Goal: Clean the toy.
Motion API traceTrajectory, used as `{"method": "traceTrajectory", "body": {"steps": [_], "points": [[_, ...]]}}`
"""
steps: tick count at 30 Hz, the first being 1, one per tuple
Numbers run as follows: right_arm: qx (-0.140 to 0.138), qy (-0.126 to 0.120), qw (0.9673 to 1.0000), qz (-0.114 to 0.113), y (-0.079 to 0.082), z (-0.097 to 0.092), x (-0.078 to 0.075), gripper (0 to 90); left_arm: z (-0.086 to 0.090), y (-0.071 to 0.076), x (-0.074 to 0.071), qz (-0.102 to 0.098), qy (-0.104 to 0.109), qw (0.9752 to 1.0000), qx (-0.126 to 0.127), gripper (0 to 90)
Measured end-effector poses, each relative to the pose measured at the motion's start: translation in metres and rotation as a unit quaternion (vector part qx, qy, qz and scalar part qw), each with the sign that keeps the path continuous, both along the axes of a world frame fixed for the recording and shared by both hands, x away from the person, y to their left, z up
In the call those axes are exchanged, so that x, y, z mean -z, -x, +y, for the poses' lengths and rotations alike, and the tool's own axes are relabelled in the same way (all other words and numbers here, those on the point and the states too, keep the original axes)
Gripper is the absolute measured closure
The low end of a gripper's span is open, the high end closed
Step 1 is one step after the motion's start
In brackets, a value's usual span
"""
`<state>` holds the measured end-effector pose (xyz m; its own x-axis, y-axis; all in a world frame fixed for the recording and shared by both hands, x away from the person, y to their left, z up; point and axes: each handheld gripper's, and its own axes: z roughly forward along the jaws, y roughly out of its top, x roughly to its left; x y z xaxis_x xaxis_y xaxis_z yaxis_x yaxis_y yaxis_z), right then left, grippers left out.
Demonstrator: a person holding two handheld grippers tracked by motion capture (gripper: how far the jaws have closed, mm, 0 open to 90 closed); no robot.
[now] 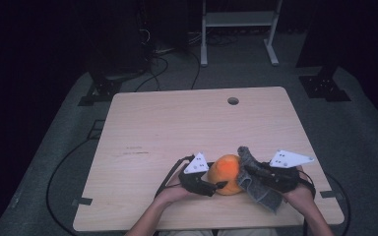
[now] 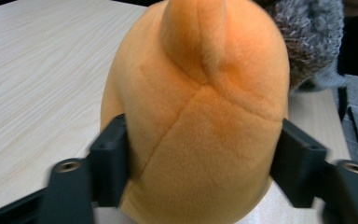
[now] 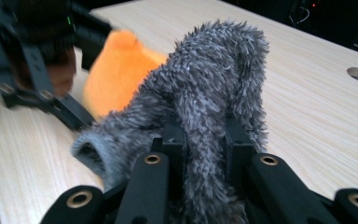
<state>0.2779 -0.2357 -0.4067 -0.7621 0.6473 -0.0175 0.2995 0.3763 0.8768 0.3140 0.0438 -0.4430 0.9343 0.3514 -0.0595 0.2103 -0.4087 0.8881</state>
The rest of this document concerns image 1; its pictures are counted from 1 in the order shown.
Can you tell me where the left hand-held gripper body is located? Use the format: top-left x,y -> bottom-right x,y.
177,151 -> 219,198

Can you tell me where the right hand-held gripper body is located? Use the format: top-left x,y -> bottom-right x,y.
254,149 -> 315,195

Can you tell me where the orange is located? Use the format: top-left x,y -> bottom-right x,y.
207,153 -> 245,197

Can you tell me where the person's right hand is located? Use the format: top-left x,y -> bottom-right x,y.
282,165 -> 317,214

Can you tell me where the person's left hand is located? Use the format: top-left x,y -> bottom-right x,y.
156,170 -> 195,207

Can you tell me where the dark tape strip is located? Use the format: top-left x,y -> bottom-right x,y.
319,190 -> 344,200
72,196 -> 94,207

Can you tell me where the black stand base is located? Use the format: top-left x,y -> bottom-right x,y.
77,77 -> 124,107
298,65 -> 352,102

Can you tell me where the dark cabinet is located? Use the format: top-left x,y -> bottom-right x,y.
88,0 -> 152,80

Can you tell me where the long black floor cable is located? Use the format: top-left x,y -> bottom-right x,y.
324,171 -> 352,236
44,137 -> 96,236

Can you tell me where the bundle of floor cables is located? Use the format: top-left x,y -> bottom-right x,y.
188,30 -> 240,47

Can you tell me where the white metal table frame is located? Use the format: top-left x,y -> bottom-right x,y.
200,0 -> 284,68

